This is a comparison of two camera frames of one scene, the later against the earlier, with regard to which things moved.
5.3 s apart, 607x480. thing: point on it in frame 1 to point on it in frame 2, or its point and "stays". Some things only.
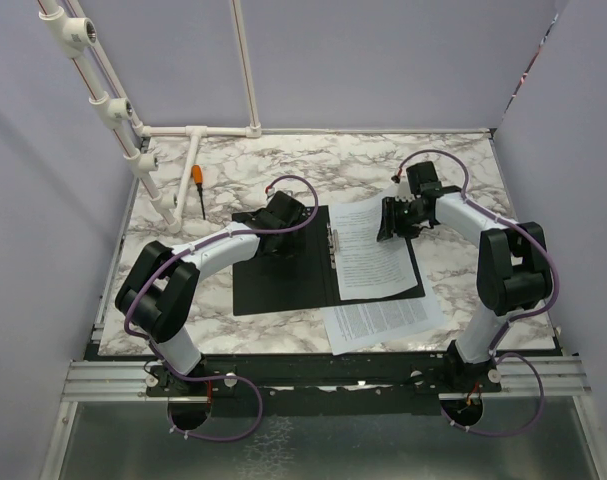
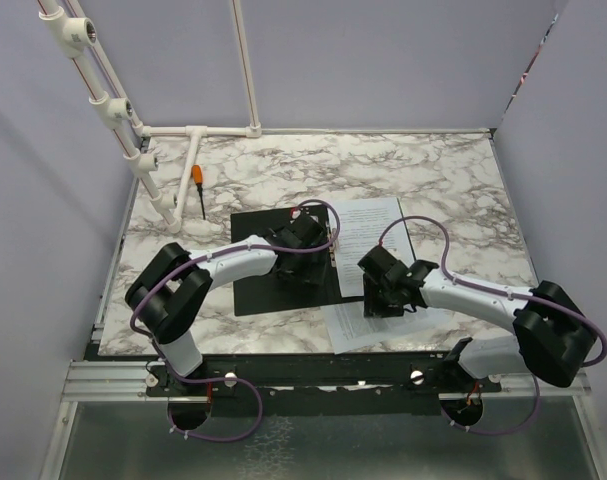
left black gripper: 290,248 to 313,271
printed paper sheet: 354,326 stays
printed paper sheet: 367,267 stays
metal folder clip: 333,243 stays
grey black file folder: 263,285 stays
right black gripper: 390,221 to 371,304
